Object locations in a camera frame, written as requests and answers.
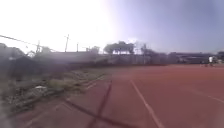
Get group of trees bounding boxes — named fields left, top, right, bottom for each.
left=85, top=40, right=158, bottom=56

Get utility pole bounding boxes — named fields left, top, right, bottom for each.
left=35, top=40, right=41, bottom=54
left=63, top=33, right=71, bottom=53

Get red running track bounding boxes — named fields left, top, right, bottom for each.
left=13, top=64, right=224, bottom=128

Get weedy grass strip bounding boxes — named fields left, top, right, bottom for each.
left=0, top=67, right=111, bottom=116

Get low building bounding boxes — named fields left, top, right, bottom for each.
left=168, top=51, right=224, bottom=65

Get person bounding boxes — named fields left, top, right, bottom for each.
left=208, top=55, right=214, bottom=68

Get long grey wall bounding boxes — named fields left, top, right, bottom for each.
left=33, top=51, right=179, bottom=68

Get overhead wires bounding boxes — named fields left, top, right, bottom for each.
left=0, top=34, right=58, bottom=53

